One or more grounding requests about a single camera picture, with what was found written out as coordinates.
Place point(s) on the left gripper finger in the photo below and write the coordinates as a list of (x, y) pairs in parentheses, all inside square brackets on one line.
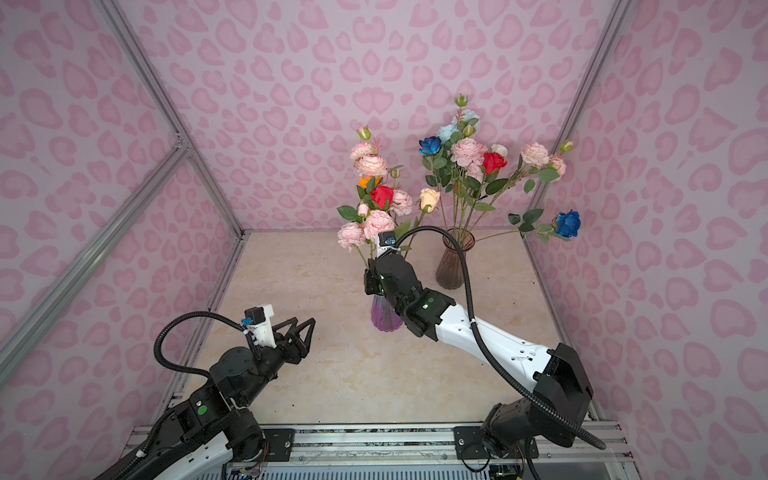
[(284, 333), (299, 338)]

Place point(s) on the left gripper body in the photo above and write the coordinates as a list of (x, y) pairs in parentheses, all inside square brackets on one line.
[(282, 344)]

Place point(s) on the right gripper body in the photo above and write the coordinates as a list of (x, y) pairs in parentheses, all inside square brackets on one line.
[(372, 282)]

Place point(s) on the blue purple glass vase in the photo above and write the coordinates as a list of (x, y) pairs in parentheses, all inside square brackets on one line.
[(383, 316)]

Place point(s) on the maroon grey glass vase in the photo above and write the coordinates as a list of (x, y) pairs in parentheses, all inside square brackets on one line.
[(449, 274)]

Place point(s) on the pale pink peony stem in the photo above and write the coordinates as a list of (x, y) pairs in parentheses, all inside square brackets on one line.
[(402, 202)]

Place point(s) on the orange rose stem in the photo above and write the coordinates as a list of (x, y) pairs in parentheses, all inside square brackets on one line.
[(366, 185)]

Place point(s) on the large pink peony stem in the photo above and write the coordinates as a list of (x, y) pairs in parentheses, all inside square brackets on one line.
[(467, 157)]

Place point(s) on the single red rose stem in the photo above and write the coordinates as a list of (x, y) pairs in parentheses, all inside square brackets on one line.
[(493, 185)]

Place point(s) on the white rose stem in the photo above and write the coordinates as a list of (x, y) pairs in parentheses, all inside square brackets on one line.
[(499, 149)]

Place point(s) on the light blue rose stem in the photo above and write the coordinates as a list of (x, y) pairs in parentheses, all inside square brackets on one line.
[(463, 122)]

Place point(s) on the dark blue rose stem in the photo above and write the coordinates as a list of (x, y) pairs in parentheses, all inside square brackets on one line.
[(564, 226)]

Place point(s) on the pink spray rose stem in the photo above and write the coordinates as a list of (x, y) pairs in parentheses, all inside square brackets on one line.
[(366, 155)]

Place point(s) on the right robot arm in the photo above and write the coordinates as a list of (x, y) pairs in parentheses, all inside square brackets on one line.
[(552, 383)]

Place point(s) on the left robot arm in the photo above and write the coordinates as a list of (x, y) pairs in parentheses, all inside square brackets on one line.
[(215, 425)]

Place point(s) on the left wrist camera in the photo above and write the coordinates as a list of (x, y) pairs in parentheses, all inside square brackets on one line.
[(258, 327)]

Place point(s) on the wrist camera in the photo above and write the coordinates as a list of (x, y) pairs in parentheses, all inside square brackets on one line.
[(258, 327), (385, 242)]

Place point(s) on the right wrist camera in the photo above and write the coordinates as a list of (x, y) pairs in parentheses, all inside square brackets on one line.
[(385, 242)]

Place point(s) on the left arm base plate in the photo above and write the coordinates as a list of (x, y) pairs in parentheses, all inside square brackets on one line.
[(277, 445)]

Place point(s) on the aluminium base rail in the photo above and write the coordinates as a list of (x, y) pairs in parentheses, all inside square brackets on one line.
[(426, 451)]

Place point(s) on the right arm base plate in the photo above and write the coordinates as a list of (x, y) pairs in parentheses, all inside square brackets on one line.
[(470, 443)]

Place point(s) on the diagonal aluminium frame bar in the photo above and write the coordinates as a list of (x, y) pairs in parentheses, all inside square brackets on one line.
[(40, 319)]

